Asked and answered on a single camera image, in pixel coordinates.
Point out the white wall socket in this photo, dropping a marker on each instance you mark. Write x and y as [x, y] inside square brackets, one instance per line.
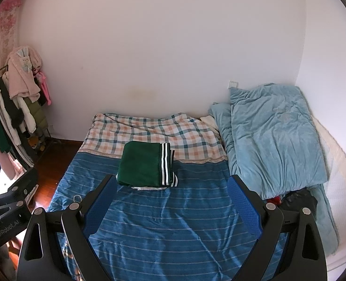
[233, 85]

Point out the olive puffer vest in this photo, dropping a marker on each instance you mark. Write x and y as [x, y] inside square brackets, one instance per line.
[38, 114]

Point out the pink plush toy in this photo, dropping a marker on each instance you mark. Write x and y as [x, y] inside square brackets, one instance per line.
[44, 86]

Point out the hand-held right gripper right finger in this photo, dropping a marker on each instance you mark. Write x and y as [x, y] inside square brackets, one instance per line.
[244, 205]

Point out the brown plush toy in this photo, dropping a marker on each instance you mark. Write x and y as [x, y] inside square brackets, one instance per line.
[34, 143]

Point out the red cloth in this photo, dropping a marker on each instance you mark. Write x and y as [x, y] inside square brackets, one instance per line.
[275, 200]

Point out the cream pillow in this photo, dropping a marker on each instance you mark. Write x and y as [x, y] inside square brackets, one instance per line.
[208, 120]

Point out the pink floral curtain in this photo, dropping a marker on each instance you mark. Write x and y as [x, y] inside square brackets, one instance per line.
[3, 26]

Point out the light blue quilt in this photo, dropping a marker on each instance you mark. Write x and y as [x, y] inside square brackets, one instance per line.
[272, 140]

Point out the black hanging garment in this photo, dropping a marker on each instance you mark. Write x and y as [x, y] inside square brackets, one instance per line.
[10, 105]

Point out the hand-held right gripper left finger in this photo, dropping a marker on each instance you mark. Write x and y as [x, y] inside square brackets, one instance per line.
[101, 205]

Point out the white fluffy blanket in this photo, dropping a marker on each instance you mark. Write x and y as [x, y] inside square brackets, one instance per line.
[339, 169]

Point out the dark cloth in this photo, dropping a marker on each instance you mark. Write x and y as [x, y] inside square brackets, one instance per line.
[298, 200]

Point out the pale pink fluffy robe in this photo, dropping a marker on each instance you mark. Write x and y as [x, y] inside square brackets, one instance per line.
[18, 76]

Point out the white hanging garment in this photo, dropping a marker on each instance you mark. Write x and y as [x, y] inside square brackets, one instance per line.
[1, 105]
[26, 114]

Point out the blue striped plaid bed sheet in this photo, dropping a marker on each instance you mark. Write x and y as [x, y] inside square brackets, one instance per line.
[175, 210]

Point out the green varsity jacket cream sleeves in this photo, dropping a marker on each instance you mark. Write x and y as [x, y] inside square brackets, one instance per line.
[137, 164]

